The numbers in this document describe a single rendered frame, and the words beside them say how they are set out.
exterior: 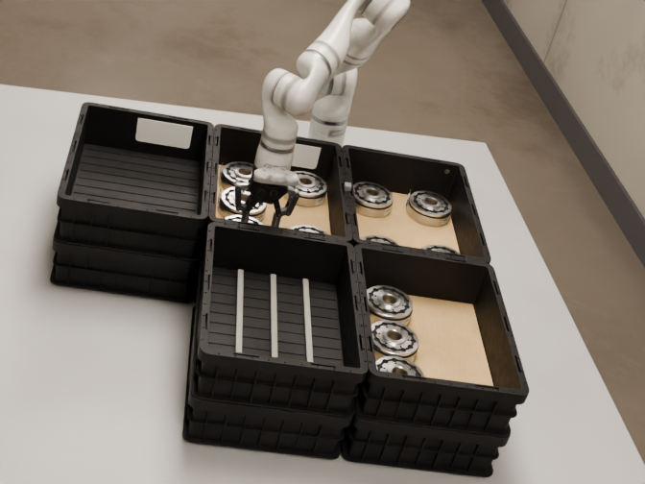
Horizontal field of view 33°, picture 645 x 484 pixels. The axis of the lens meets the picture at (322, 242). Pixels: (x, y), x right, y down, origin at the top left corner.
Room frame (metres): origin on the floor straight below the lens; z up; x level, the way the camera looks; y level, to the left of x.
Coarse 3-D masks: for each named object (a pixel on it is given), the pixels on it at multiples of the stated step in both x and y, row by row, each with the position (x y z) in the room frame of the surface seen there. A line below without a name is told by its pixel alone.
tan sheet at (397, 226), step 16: (400, 208) 2.20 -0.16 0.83; (368, 224) 2.10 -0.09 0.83; (384, 224) 2.12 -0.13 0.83; (400, 224) 2.14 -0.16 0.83; (416, 224) 2.16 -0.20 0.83; (448, 224) 2.19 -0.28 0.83; (400, 240) 2.07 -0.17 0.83; (416, 240) 2.09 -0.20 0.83; (432, 240) 2.11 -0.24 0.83; (448, 240) 2.12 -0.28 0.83
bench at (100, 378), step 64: (0, 128) 2.30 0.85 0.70; (64, 128) 2.38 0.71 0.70; (256, 128) 2.64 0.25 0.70; (0, 192) 2.04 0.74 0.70; (0, 256) 1.81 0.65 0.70; (512, 256) 2.33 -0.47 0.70; (0, 320) 1.62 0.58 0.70; (64, 320) 1.67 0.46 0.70; (128, 320) 1.72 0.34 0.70; (512, 320) 2.07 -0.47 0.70; (0, 384) 1.45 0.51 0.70; (64, 384) 1.49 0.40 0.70; (128, 384) 1.54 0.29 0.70; (576, 384) 1.89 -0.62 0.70; (0, 448) 1.30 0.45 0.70; (64, 448) 1.34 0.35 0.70; (128, 448) 1.38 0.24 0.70; (192, 448) 1.42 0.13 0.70; (512, 448) 1.64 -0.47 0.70; (576, 448) 1.69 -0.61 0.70
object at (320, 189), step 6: (300, 174) 2.19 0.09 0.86; (306, 174) 2.20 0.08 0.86; (312, 174) 2.20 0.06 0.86; (318, 180) 2.19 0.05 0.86; (288, 186) 2.12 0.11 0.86; (294, 186) 2.13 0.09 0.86; (318, 186) 2.15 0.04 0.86; (324, 186) 2.16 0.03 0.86; (300, 192) 2.11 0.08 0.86; (306, 192) 2.12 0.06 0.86; (312, 192) 2.13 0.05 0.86; (318, 192) 2.13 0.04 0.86; (324, 192) 2.14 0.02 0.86
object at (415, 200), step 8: (416, 192) 2.24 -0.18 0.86; (424, 192) 2.25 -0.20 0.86; (432, 192) 2.26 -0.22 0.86; (416, 200) 2.21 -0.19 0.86; (440, 200) 2.24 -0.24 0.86; (416, 208) 2.18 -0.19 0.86; (424, 208) 2.18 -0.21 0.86; (432, 208) 2.19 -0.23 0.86; (440, 208) 2.20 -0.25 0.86; (448, 208) 2.21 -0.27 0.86; (432, 216) 2.16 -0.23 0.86; (440, 216) 2.17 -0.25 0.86
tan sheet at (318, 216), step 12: (216, 204) 2.02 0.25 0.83; (324, 204) 2.14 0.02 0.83; (216, 216) 1.98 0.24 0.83; (264, 216) 2.02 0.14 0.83; (288, 216) 2.05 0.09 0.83; (300, 216) 2.06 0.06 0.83; (312, 216) 2.07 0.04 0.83; (324, 216) 2.09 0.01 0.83; (288, 228) 2.00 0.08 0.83; (324, 228) 2.04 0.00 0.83
